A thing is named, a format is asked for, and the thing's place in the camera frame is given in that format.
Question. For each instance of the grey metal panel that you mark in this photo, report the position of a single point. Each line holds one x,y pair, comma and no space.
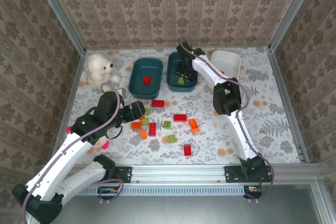
183,211

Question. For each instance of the teal plastic container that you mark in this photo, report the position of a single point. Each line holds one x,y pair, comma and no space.
136,87
172,82

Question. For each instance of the floral table cover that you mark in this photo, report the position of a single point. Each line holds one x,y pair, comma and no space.
210,140

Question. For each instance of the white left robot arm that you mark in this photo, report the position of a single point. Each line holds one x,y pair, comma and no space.
65,155

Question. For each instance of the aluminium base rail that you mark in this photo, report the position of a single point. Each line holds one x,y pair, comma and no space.
178,172

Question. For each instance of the white teddy bear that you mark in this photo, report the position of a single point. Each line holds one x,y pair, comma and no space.
98,72

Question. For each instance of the aluminium back rail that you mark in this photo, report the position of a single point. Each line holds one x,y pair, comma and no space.
147,47

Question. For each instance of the long orange lego brick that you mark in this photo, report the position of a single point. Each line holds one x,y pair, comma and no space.
193,125

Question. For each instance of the small connector board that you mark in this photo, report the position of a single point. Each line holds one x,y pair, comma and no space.
110,190
253,189

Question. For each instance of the small red lego piece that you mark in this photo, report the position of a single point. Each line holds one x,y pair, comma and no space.
146,80

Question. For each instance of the pink plush toy with glasses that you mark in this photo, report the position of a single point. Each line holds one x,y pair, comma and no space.
105,144

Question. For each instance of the red lego brick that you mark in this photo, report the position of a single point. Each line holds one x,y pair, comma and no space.
187,150
180,117
152,129
157,103

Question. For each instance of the aluminium frame post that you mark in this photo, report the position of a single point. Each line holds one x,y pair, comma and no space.
291,11
60,16

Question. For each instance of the orange lego wedge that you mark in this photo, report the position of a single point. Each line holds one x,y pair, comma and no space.
143,133

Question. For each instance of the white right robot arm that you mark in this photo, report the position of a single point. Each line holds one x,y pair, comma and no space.
241,134

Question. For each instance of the white plastic container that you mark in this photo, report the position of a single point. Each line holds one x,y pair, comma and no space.
228,60

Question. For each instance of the long green lego brick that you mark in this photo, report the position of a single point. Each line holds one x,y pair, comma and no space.
181,81

